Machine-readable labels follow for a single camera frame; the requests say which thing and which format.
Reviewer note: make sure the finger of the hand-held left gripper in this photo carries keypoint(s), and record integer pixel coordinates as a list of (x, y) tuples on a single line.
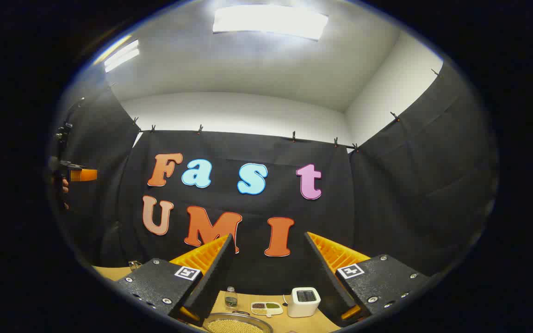
[(85, 175)]

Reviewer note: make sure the row of black cloth clips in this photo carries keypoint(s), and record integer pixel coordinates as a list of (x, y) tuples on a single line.
[(294, 135)]

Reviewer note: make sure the small ceiling light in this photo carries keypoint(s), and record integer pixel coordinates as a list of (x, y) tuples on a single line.
[(122, 55)]

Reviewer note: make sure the clear plastic water bottle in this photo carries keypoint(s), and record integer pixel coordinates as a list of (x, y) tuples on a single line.
[(231, 298)]

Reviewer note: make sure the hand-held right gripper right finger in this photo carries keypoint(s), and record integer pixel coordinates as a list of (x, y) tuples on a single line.
[(324, 277)]

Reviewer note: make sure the white toaster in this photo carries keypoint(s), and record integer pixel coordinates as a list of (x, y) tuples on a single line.
[(303, 303)]

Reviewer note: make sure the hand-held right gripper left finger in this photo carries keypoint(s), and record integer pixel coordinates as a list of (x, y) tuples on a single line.
[(218, 273)]

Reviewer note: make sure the white divided bean dish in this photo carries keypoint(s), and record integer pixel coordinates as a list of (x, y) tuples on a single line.
[(266, 309)]

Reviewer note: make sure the large rectangular ceiling light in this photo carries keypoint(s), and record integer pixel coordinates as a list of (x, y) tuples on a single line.
[(271, 21)]

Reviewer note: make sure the pile of soybeans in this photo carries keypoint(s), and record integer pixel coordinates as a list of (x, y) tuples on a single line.
[(236, 326)]

